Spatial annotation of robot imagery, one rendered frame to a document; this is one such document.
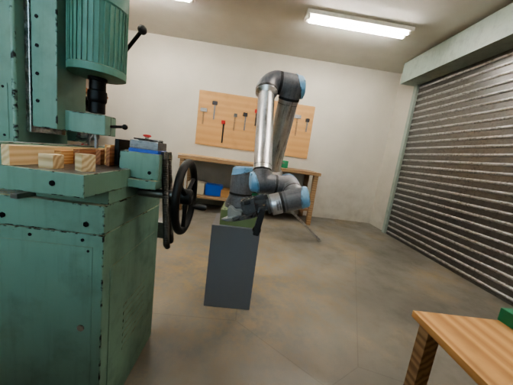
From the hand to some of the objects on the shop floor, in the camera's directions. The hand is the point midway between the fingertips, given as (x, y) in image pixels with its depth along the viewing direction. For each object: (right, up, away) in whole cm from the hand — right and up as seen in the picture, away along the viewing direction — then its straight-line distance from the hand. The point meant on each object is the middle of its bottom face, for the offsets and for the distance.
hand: (224, 220), depth 100 cm
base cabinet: (-70, -64, +1) cm, 94 cm away
